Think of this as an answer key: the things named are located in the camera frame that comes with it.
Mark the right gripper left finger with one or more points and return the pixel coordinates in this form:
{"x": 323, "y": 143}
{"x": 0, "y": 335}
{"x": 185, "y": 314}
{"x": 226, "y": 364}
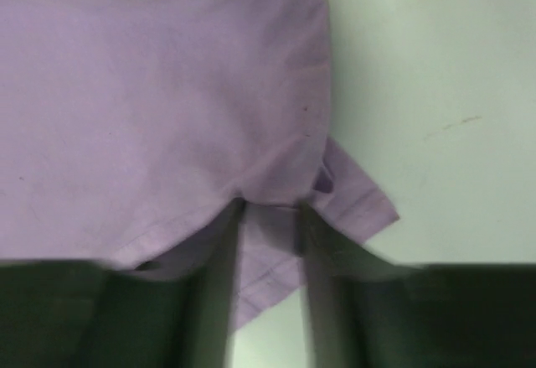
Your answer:
{"x": 172, "y": 311}

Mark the purple t shirt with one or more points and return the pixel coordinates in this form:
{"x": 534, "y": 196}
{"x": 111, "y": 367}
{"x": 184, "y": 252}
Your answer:
{"x": 127, "y": 125}

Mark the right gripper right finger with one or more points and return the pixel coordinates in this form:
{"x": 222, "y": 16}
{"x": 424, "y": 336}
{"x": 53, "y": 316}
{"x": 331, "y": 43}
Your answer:
{"x": 368, "y": 312}

